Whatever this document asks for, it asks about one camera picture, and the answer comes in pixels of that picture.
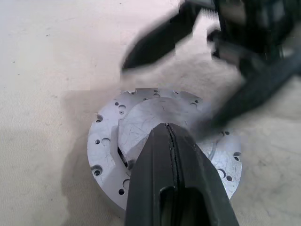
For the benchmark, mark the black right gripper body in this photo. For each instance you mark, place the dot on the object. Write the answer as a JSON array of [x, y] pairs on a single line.
[[254, 26]]

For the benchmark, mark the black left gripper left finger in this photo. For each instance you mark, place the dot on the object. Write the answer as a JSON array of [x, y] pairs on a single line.
[[150, 169]]

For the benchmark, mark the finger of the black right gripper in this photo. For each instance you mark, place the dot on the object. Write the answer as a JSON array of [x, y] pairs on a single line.
[[256, 91], [152, 47]]

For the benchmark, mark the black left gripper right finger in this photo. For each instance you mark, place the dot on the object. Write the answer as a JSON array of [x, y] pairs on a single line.
[[200, 183]]

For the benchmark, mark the round cover plate with circuit board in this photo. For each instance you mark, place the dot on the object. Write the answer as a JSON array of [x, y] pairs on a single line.
[[138, 122]]

